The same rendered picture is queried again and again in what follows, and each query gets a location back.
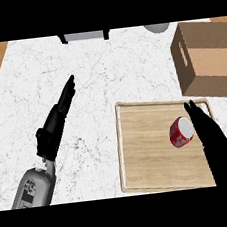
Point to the pale wooden tray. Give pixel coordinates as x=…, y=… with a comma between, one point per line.
x=156, y=147

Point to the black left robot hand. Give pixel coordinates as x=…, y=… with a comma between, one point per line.
x=53, y=125

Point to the grey appliance with black legs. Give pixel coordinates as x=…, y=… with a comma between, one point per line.
x=84, y=35

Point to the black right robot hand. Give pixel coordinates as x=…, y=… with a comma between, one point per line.
x=219, y=150

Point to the red can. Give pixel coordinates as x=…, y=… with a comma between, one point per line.
x=180, y=132

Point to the brown cardboard box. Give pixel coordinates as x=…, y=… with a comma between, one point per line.
x=205, y=58

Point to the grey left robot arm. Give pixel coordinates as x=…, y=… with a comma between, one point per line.
x=33, y=187

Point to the grey round object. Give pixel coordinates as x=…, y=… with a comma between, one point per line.
x=156, y=27

